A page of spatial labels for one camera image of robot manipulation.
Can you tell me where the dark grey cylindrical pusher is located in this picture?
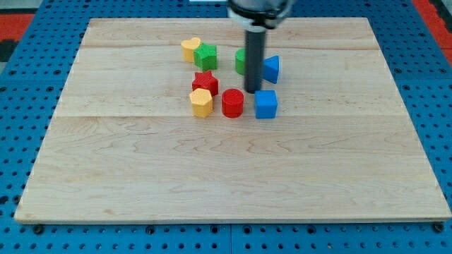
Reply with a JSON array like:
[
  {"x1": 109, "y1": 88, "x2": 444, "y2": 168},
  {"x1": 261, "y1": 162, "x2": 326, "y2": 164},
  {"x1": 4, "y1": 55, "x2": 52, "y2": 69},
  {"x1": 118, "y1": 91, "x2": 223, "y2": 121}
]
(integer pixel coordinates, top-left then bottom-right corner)
[{"x1": 244, "y1": 30, "x2": 266, "y2": 94}]

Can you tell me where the green star block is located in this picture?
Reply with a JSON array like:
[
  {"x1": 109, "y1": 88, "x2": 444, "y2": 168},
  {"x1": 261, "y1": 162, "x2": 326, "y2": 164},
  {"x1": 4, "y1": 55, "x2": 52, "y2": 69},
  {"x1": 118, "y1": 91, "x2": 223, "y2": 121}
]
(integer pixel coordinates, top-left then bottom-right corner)
[{"x1": 194, "y1": 43, "x2": 217, "y2": 71}]

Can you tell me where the red star block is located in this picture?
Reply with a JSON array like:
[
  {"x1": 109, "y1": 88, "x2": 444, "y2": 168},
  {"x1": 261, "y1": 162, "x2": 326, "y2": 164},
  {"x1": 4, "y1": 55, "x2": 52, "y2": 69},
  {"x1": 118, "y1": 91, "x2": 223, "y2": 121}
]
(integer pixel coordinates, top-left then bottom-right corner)
[{"x1": 191, "y1": 71, "x2": 219, "y2": 97}]

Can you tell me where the green cylinder block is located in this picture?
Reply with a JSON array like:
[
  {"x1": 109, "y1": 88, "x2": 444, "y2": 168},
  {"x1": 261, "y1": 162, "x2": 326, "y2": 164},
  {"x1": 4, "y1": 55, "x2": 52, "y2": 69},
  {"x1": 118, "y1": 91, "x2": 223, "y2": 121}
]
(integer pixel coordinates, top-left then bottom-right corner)
[{"x1": 235, "y1": 48, "x2": 245, "y2": 75}]

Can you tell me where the blue triangle block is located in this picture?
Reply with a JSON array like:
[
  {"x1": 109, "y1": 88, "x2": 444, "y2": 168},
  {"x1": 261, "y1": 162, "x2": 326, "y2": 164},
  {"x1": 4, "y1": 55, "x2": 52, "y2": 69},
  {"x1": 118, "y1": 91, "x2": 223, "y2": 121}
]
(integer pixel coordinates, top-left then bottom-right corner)
[{"x1": 263, "y1": 56, "x2": 280, "y2": 84}]

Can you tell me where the blue cube block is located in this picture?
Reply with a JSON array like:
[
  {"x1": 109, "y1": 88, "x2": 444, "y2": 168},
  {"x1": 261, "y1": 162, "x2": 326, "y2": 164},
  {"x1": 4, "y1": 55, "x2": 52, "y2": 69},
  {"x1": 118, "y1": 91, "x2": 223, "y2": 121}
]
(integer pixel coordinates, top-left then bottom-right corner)
[{"x1": 254, "y1": 90, "x2": 278, "y2": 119}]

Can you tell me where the red cylinder block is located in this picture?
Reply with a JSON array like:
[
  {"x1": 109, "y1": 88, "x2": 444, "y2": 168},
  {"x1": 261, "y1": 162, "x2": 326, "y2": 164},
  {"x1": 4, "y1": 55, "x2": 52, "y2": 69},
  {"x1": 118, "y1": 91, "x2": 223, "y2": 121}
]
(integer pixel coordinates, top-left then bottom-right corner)
[{"x1": 221, "y1": 88, "x2": 244, "y2": 118}]

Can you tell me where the yellow heart block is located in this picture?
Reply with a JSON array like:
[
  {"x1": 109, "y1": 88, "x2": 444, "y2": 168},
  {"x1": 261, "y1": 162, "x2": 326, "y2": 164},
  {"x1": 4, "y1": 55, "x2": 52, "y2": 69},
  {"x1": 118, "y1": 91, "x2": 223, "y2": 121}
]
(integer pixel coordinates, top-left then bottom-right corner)
[{"x1": 180, "y1": 37, "x2": 202, "y2": 63}]

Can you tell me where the yellow hexagon block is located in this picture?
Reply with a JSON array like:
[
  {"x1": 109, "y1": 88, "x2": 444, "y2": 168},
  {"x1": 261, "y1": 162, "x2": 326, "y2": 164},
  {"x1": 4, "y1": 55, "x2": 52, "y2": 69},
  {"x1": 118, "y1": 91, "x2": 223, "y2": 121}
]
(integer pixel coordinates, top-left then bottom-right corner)
[{"x1": 189, "y1": 88, "x2": 213, "y2": 118}]

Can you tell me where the light wooden board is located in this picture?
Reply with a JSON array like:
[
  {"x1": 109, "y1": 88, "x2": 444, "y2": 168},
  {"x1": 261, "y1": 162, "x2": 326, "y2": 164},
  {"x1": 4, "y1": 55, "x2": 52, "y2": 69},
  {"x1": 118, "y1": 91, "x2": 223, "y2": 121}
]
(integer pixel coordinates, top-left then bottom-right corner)
[{"x1": 14, "y1": 18, "x2": 451, "y2": 224}]

